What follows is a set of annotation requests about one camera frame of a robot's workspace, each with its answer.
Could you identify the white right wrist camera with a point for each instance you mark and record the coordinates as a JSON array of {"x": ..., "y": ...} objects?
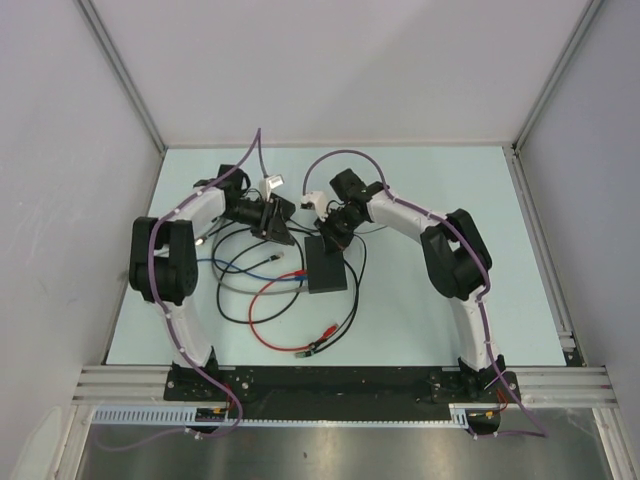
[{"x": 316, "y": 201}]

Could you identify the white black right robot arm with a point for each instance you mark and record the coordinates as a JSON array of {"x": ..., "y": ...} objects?
[{"x": 456, "y": 257}]

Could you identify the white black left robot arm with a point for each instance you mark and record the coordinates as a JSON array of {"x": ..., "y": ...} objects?
[{"x": 163, "y": 265}]

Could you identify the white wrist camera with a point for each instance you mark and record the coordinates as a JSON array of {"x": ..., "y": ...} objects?
[
  {"x": 316, "y": 201},
  {"x": 268, "y": 184}
]

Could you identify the black cable teal boot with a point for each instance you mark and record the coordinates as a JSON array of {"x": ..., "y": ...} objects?
[{"x": 236, "y": 267}]

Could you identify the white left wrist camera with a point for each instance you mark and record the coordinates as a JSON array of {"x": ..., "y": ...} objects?
[{"x": 268, "y": 184}]

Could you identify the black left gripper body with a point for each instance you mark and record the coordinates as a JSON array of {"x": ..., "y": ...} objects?
[{"x": 255, "y": 215}]

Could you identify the black network switch box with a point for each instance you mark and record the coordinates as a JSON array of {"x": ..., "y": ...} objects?
[{"x": 325, "y": 271}]

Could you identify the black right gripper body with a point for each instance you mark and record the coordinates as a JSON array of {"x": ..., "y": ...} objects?
[{"x": 340, "y": 221}]

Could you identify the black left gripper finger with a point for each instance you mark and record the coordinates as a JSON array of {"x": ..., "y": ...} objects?
[
  {"x": 277, "y": 231},
  {"x": 284, "y": 209}
]

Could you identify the right aluminium corner post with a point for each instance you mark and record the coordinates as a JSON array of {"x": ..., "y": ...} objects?
[{"x": 578, "y": 35}]

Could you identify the grey slotted cable duct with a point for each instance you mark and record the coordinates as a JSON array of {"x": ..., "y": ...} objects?
[{"x": 421, "y": 416}]

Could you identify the right aluminium side rail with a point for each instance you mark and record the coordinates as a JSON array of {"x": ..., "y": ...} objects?
[{"x": 555, "y": 296}]

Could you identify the aluminium corner post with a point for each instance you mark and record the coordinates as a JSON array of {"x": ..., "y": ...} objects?
[
  {"x": 111, "y": 53},
  {"x": 578, "y": 35}
]

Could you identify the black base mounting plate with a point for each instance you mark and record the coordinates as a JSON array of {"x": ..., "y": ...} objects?
[{"x": 251, "y": 383}]

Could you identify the aluminium front frame rail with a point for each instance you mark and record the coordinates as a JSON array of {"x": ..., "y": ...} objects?
[{"x": 542, "y": 387}]

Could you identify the left aluminium corner post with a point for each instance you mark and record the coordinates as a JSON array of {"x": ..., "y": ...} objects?
[{"x": 111, "y": 53}]

